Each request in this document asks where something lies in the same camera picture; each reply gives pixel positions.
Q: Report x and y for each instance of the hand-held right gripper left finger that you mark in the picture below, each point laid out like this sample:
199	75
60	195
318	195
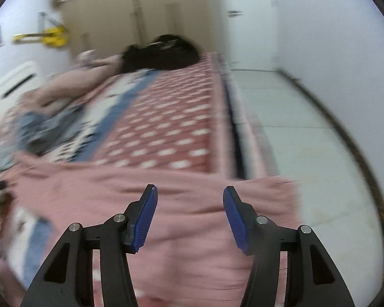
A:
145	217

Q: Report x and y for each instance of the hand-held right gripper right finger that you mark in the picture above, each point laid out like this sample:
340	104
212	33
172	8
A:
235	217

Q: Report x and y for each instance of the pink checked pants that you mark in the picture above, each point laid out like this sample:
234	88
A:
185	204

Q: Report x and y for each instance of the red white dotted bed cover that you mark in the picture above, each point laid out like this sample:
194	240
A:
169	128

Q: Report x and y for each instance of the white headboard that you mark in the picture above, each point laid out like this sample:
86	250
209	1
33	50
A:
6	83

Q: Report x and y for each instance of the white blue printed sheet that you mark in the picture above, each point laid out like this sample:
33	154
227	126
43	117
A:
105	108

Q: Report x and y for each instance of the pink patterned quilt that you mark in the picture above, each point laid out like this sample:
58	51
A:
76	80

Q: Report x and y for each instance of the black cloth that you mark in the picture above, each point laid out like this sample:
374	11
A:
166	57

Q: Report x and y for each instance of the yellow guitar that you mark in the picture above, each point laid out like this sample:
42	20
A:
52	36

